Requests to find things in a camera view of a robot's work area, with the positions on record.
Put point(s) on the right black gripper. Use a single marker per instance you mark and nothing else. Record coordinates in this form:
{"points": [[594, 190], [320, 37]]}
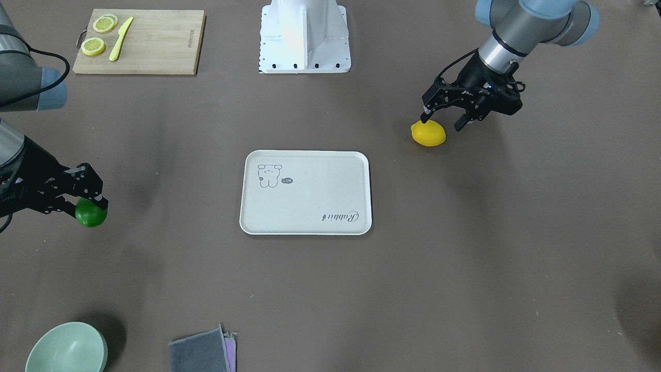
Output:
{"points": [[32, 178]]}

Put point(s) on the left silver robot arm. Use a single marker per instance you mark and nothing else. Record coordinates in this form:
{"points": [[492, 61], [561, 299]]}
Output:
{"points": [[517, 27]]}

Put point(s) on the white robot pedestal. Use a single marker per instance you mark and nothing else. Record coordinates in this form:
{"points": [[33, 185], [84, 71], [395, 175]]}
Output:
{"points": [[304, 37]]}

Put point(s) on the cream rectangular tray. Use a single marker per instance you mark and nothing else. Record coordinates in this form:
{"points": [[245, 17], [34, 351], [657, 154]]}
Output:
{"points": [[306, 192]]}

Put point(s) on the grey folded cloth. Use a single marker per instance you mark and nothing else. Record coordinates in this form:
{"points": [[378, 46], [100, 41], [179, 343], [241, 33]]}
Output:
{"points": [[213, 350]]}

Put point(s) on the mint green bowl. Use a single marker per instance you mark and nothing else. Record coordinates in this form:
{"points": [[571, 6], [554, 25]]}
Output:
{"points": [[72, 346]]}

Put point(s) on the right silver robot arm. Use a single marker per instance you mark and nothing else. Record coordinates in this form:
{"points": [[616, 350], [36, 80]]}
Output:
{"points": [[25, 86]]}

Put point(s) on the green lime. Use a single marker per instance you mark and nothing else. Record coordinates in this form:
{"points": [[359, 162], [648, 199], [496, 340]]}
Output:
{"points": [[88, 214]]}

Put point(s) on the yellow lemon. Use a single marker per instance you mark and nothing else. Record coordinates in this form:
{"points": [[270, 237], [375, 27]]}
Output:
{"points": [[429, 134]]}

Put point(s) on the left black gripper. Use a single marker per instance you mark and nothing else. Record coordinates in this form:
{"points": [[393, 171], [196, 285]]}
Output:
{"points": [[471, 75]]}

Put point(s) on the yellow plastic knife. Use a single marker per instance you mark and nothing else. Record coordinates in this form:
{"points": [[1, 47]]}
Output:
{"points": [[117, 48]]}

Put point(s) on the lemon slice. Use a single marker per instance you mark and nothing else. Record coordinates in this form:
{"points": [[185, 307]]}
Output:
{"points": [[105, 23], [93, 46]]}

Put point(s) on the bamboo cutting board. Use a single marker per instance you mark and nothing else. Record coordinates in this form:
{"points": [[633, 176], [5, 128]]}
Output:
{"points": [[158, 42]]}

